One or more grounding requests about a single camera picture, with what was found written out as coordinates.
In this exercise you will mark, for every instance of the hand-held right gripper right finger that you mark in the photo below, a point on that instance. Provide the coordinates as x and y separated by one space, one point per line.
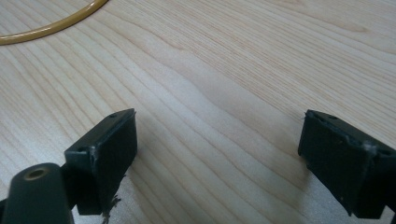
342 161

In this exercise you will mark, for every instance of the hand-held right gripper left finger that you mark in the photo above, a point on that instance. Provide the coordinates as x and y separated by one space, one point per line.
106 155

